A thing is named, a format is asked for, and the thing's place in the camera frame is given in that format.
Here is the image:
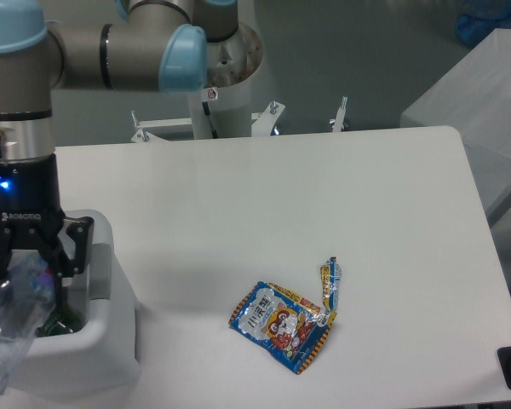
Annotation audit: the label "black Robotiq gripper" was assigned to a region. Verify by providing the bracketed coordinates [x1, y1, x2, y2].
[0, 154, 95, 307]

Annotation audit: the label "clear plastic water bottle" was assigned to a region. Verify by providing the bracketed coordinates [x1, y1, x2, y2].
[0, 251, 55, 395]

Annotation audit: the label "blue snack wrapper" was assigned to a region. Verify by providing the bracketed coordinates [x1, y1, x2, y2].
[228, 256, 342, 375]

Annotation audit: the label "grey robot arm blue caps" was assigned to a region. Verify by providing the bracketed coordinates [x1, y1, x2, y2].
[0, 1, 238, 307]

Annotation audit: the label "green bottle in trash can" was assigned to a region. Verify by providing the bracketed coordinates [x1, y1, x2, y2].
[36, 304, 84, 337]

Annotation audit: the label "white plastic trash can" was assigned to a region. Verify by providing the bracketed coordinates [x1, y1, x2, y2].
[8, 208, 142, 400]

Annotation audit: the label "white side table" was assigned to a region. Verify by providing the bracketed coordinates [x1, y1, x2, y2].
[400, 29, 511, 216]

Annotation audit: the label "blue object top right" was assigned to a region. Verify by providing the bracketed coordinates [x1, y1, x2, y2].
[456, 0, 511, 49]

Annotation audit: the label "white left base bracket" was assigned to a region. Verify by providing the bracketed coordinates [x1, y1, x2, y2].
[130, 110, 193, 143]

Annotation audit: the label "white base bracket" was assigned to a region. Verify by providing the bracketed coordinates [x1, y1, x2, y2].
[251, 101, 285, 137]
[130, 110, 193, 143]
[329, 96, 348, 133]

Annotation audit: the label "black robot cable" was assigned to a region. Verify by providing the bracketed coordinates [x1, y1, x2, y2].
[201, 100, 220, 139]

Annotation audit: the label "white middle base bracket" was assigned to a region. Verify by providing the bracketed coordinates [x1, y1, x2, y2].
[251, 101, 285, 137]

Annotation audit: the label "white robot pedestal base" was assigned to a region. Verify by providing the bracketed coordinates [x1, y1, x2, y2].
[187, 22, 263, 140]

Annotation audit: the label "white right base bracket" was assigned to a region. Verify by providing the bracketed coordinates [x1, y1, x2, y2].
[329, 96, 348, 133]

